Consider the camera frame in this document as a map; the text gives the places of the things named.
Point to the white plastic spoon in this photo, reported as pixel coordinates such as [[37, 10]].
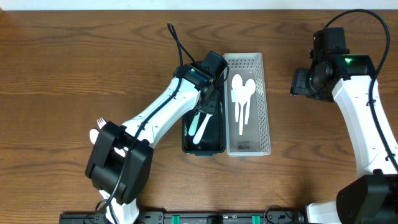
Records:
[[250, 89], [93, 134], [236, 84], [241, 97]]

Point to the white label in basket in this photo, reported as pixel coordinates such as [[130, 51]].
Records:
[[233, 96]]

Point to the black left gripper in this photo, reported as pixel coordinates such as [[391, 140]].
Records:
[[208, 104]]

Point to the dark green plastic basket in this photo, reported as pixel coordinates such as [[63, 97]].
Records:
[[212, 140]]

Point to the white plastic fork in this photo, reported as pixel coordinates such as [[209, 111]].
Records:
[[101, 122], [199, 134]]

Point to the clear white plastic basket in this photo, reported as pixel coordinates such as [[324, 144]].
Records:
[[255, 140]]

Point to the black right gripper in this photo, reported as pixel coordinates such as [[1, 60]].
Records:
[[300, 82]]

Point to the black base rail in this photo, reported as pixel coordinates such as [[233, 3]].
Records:
[[271, 215]]

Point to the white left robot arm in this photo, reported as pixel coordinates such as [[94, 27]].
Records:
[[119, 164]]

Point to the mint green plastic fork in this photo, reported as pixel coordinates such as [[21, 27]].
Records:
[[193, 126]]

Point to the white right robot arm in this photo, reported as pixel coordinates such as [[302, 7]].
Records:
[[350, 81]]

